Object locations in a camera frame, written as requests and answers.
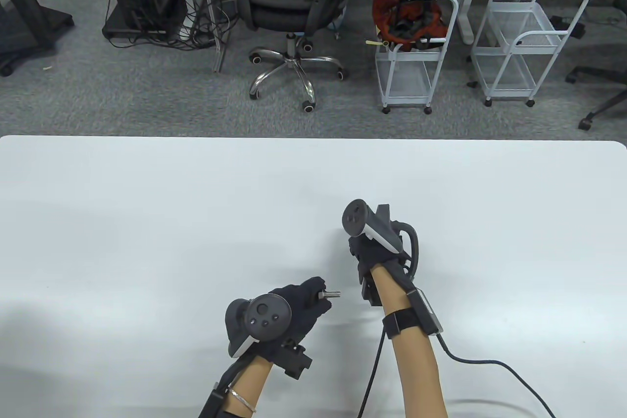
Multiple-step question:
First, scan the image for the red and black bag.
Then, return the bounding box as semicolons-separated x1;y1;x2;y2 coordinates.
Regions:
371;0;448;52

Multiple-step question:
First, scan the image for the aluminium rig frame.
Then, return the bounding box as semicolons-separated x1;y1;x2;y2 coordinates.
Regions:
196;0;229;74

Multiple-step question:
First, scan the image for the person's right forearm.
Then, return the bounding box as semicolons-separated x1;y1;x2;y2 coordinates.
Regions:
368;264;449;418

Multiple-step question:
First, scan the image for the black sensor cable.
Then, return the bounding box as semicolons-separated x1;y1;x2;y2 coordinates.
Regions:
357;330;557;418

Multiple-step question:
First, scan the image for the black wrist sensor pack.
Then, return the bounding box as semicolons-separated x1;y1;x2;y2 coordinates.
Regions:
382;290;444;340
198;364;232;418

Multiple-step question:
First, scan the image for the black cable bundle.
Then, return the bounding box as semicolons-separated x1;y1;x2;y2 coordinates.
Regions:
105;0;241;52

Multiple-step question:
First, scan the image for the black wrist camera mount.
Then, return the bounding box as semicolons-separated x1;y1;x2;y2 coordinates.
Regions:
361;271;384;309
278;339;314;380

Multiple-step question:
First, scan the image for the person's left forearm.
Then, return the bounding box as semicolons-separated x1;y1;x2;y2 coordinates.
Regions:
223;356;276;418

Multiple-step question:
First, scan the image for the silver bracelet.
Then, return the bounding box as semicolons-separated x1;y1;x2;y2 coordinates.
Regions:
227;388;257;414

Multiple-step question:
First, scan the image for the person's right hand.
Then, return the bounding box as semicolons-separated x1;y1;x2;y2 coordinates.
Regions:
348;234;418;292

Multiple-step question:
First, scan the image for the person's left hand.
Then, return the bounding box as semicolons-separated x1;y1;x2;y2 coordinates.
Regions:
252;277;333;365

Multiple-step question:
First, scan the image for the grey handheld controller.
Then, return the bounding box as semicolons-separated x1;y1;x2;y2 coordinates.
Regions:
341;198;420;275

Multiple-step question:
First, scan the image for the black office chair base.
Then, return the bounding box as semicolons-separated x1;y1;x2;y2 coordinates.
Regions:
565;65;627;131

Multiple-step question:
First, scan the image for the black power adapter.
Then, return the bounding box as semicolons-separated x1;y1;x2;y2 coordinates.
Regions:
549;15;586;40

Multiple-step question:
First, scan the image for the black wheeled monitor stand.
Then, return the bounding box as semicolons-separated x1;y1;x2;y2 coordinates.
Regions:
0;0;75;77

